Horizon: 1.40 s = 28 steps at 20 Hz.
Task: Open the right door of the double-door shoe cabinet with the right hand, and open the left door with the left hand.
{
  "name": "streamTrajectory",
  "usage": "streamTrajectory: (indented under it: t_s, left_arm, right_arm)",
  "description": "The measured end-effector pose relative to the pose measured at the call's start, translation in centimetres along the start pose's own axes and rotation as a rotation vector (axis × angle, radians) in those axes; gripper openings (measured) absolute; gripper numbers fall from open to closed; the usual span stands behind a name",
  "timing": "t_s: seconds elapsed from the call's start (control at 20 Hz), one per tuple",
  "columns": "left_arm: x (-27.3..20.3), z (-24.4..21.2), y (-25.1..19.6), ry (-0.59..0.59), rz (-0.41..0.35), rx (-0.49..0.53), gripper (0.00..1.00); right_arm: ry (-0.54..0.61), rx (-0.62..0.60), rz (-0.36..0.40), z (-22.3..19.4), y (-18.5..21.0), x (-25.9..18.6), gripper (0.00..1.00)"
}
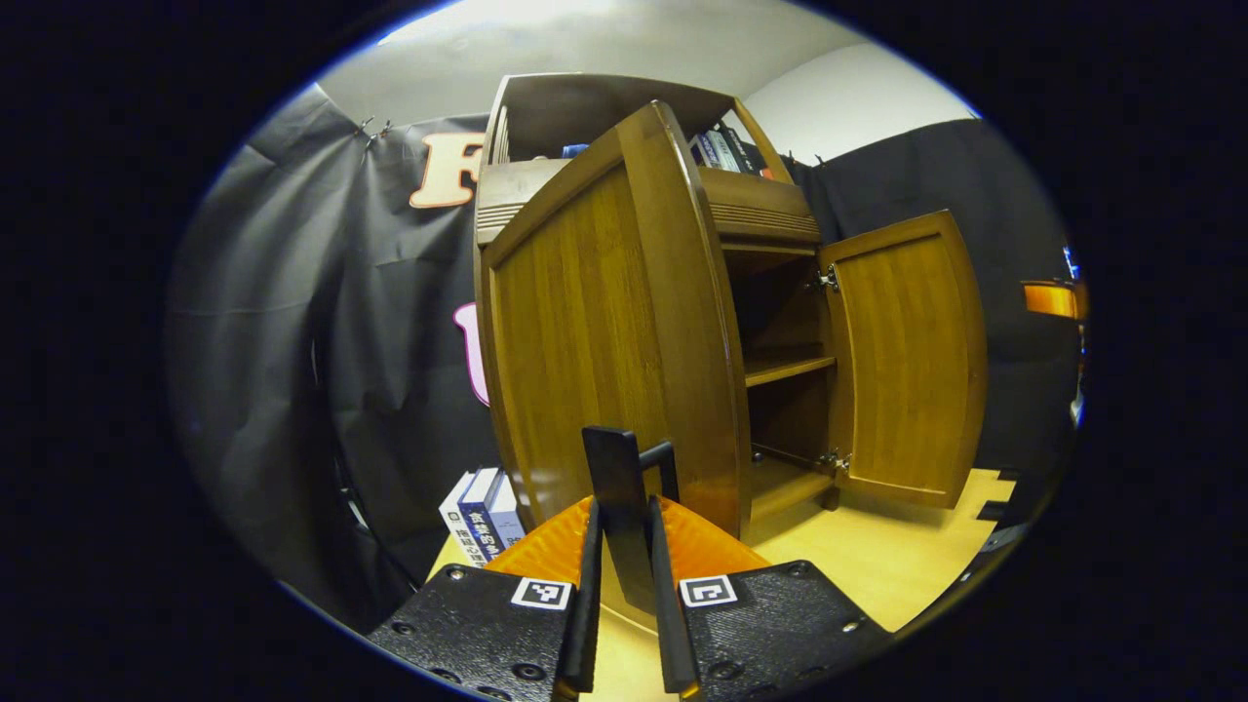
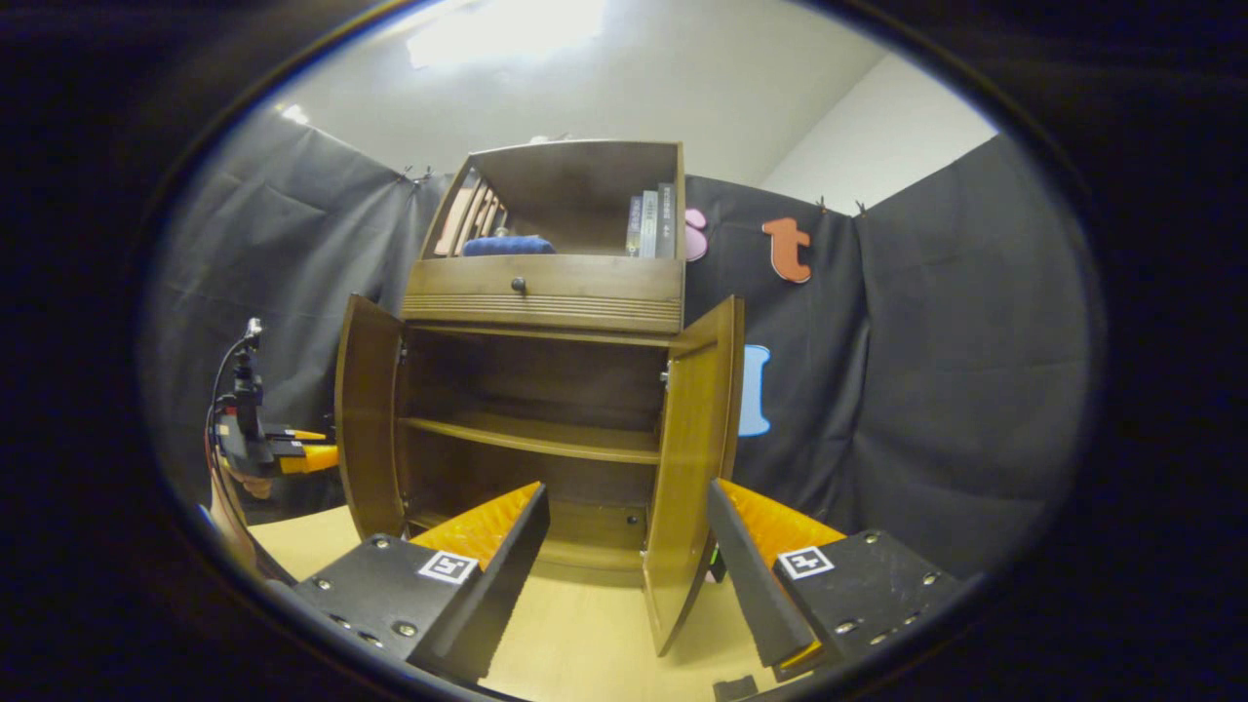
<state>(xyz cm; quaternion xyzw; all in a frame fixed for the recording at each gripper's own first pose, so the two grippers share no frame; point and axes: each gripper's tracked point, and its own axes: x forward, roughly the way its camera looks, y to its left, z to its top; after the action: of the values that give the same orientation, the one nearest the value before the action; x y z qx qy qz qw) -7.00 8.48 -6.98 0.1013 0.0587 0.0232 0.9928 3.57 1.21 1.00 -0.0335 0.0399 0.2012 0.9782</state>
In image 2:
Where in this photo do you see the wooden cabinet drawer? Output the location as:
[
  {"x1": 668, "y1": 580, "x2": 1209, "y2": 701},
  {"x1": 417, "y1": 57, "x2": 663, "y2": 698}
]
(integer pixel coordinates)
[{"x1": 402, "y1": 255, "x2": 685, "y2": 335}]

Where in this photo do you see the wooden shoe cabinet door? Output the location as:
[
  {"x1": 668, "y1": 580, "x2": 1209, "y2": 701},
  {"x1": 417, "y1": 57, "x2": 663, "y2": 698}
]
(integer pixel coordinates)
[
  {"x1": 641, "y1": 295, "x2": 747, "y2": 656},
  {"x1": 334, "y1": 294, "x2": 409, "y2": 540}
]

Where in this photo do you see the wooden double-door shoe cabinet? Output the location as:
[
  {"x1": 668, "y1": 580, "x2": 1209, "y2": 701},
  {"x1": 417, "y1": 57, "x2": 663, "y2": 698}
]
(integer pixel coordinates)
[{"x1": 395, "y1": 139, "x2": 688, "y2": 586}]

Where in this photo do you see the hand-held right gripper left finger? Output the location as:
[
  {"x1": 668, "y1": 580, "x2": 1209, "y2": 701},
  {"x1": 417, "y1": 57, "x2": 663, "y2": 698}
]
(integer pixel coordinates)
[{"x1": 292, "y1": 481, "x2": 551, "y2": 683}]

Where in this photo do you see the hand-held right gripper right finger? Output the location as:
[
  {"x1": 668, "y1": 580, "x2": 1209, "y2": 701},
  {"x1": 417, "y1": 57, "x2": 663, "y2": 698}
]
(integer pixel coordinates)
[{"x1": 707, "y1": 478, "x2": 961, "y2": 683}]

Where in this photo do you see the black backdrop cloth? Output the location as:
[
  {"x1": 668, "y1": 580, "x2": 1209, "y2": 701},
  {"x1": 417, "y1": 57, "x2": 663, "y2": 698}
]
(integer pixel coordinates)
[{"x1": 156, "y1": 102, "x2": 1093, "y2": 576}]

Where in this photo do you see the wooden inner cabinet shelf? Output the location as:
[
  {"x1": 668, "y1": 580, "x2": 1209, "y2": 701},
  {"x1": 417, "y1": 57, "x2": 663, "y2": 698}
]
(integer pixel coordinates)
[{"x1": 400, "y1": 414, "x2": 664, "y2": 465}]

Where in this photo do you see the blue folded towel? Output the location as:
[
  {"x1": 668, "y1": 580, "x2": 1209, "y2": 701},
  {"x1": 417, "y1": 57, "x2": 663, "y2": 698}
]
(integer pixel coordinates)
[{"x1": 461, "y1": 235, "x2": 557, "y2": 257}]

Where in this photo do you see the black book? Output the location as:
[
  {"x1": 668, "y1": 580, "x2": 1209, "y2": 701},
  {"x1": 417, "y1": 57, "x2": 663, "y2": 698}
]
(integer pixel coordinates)
[{"x1": 656, "y1": 182, "x2": 679, "y2": 259}]

